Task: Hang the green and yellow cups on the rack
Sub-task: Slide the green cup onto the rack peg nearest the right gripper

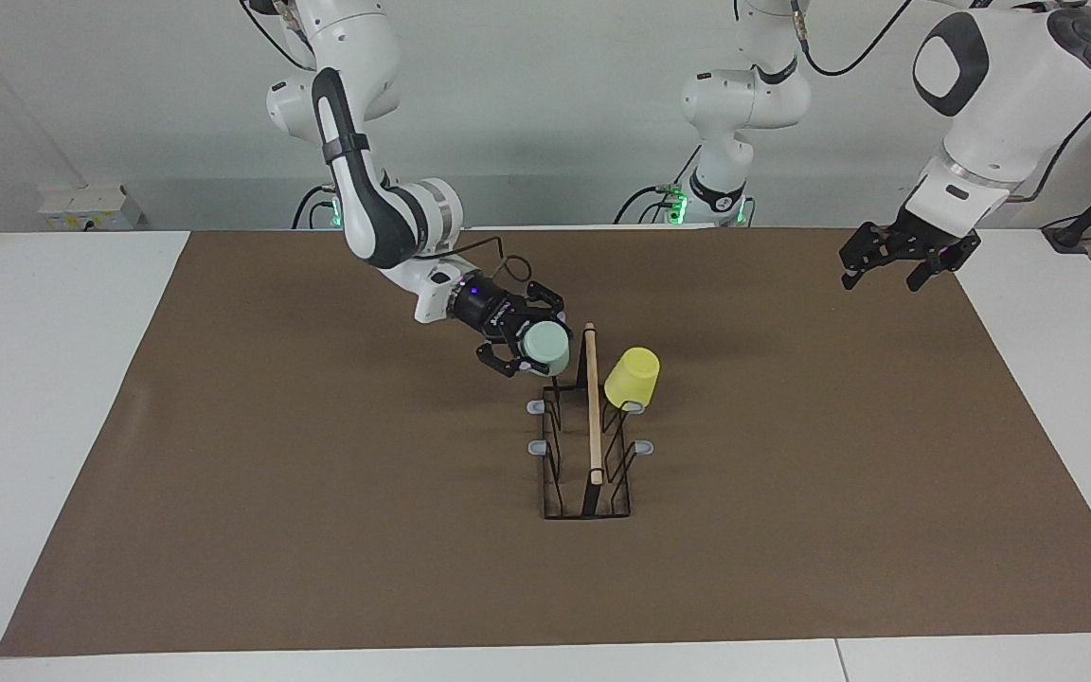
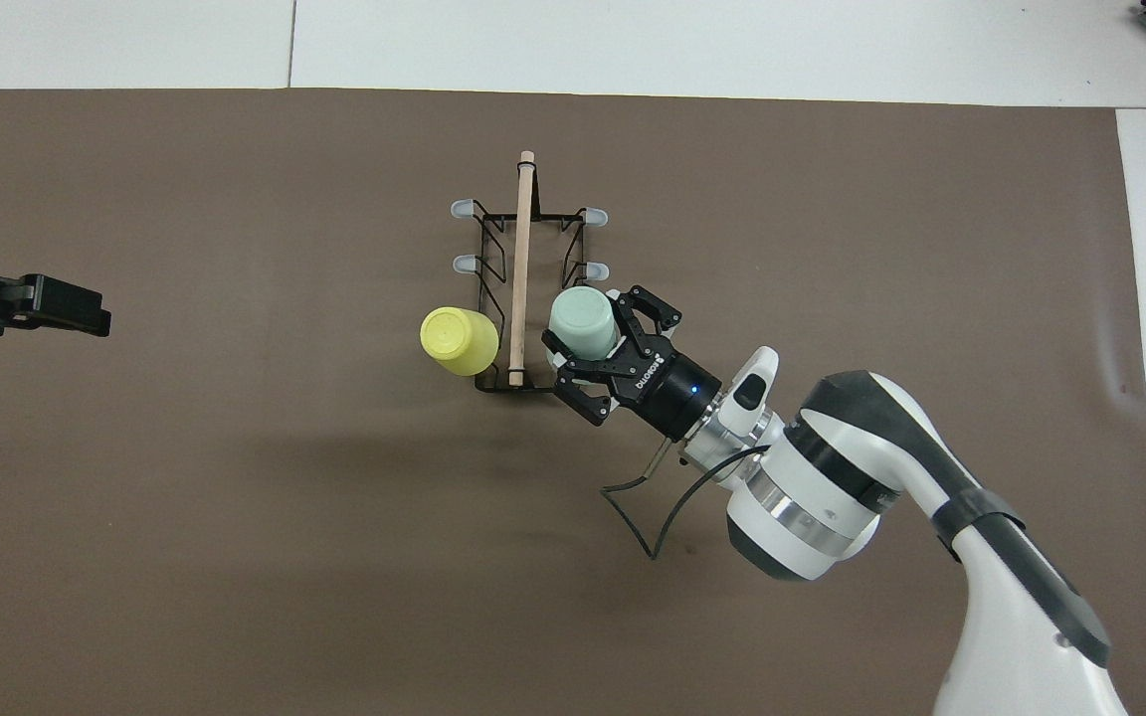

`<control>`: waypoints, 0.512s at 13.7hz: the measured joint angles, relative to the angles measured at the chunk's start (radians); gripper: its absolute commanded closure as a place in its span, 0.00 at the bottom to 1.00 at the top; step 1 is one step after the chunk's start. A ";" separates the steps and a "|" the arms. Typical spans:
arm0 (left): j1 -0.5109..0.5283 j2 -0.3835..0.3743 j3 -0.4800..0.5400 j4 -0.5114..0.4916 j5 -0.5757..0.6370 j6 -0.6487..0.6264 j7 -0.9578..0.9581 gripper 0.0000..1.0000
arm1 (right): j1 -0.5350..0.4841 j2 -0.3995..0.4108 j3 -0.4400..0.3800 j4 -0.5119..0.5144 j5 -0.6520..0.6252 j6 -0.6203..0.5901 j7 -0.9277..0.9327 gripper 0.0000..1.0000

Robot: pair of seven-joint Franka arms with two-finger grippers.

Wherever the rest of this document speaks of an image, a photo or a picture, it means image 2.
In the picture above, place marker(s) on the brown table mat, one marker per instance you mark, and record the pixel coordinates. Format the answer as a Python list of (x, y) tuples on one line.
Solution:
[(334, 547)]

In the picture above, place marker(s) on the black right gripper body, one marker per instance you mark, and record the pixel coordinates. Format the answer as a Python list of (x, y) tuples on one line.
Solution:
[(668, 388)]

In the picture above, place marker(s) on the green plastic cup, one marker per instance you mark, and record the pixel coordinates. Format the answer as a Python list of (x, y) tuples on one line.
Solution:
[(583, 323)]

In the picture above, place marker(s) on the yellow plastic cup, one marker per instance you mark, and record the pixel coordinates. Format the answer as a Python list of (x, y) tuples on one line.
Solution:
[(459, 340)]

